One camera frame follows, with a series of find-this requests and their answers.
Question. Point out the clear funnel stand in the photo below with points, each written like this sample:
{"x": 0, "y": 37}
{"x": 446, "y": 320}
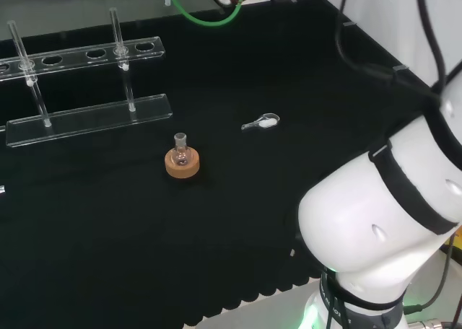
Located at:
{"x": 90, "y": 118}

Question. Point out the grey tape piece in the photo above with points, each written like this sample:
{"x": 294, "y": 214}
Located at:
{"x": 349, "y": 23}
{"x": 400, "y": 68}

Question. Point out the small round-bottom glass flask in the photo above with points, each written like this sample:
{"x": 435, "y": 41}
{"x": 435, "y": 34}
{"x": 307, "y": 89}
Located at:
{"x": 180, "y": 156}

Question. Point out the black cloth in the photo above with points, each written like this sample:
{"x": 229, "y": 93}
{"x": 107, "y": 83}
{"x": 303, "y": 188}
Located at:
{"x": 108, "y": 228}

